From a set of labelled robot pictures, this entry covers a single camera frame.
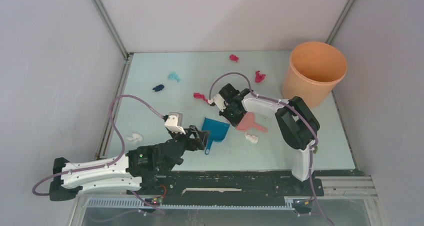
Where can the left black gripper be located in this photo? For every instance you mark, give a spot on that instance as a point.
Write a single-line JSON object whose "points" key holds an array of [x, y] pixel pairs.
{"points": [[199, 142]]}

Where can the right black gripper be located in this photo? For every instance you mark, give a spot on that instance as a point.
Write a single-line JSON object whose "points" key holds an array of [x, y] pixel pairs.
{"points": [[235, 121]]}

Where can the blue plastic dustpan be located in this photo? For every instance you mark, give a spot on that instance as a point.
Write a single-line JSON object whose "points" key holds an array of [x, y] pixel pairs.
{"points": [[218, 131]]}

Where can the pink plastic brush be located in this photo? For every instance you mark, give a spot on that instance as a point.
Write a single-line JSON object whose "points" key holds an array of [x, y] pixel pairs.
{"points": [[248, 122]]}

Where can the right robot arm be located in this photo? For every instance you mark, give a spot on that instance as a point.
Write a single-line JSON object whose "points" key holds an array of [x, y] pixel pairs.
{"points": [[296, 122]]}

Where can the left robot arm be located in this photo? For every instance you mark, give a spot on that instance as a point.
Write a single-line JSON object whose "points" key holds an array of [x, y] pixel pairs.
{"points": [[136, 169]]}

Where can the white paper scrap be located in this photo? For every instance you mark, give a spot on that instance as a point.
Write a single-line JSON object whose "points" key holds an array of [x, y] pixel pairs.
{"points": [[252, 138], [134, 138]]}

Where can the pink paper scrap right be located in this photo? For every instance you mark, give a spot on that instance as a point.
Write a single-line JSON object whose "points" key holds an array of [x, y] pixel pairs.
{"points": [[259, 77]]}

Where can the pink paper scrap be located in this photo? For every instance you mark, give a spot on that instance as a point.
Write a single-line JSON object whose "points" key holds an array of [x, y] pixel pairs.
{"points": [[201, 96], [233, 58], [259, 77]]}

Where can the pink paper scrap centre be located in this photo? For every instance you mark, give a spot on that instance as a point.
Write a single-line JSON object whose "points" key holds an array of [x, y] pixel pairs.
{"points": [[201, 96]]}

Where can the pink paper scrap far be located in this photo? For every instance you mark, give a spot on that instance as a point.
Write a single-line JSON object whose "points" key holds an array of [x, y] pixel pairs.
{"points": [[233, 58]]}

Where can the dark blue paper scrap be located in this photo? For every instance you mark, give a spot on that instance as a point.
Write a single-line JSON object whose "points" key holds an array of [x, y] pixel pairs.
{"points": [[158, 88]]}

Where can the cyan paper scrap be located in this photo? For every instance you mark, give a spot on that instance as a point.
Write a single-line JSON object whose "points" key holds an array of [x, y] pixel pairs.
{"points": [[173, 76]]}

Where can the white paper scrap left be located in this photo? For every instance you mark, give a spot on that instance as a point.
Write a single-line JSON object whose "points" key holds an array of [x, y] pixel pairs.
{"points": [[134, 138]]}

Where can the orange plastic bucket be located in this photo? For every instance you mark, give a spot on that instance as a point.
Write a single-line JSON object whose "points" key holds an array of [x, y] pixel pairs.
{"points": [[314, 69]]}

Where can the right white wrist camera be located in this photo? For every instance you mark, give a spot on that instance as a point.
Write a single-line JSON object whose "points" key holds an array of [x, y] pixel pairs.
{"points": [[218, 101]]}

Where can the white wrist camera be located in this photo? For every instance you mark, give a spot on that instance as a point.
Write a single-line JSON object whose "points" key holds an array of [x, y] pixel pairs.
{"points": [[218, 101], [173, 123]]}

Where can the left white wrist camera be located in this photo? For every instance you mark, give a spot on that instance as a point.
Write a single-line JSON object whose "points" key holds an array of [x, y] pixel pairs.
{"points": [[173, 123]]}

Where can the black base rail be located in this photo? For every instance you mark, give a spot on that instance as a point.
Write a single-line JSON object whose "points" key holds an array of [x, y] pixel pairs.
{"points": [[229, 188]]}

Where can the aluminium frame post right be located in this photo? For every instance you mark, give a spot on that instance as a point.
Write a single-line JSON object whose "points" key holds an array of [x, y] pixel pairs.
{"points": [[340, 21]]}

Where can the aluminium frame post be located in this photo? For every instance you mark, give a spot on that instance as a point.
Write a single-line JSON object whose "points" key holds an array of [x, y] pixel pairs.
{"points": [[102, 11], [340, 21]]}

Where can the aluminium frame post left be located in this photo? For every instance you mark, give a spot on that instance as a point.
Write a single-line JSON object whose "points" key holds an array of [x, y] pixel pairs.
{"points": [[102, 11]]}

